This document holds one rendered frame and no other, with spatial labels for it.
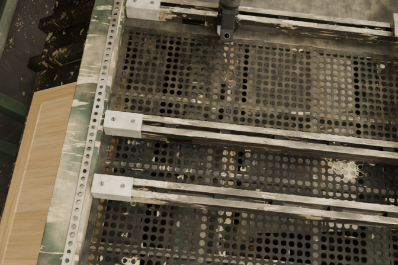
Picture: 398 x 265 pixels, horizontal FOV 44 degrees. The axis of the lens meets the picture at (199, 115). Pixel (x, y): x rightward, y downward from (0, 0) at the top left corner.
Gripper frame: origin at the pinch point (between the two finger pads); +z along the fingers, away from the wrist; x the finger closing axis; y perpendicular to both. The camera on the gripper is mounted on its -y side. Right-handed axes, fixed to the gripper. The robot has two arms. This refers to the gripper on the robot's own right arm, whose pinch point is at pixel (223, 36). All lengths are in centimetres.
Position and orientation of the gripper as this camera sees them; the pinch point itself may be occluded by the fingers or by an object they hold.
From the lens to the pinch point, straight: 187.5
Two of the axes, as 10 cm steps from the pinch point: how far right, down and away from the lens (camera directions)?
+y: 0.9, -9.1, 4.1
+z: -0.6, 4.1, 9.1
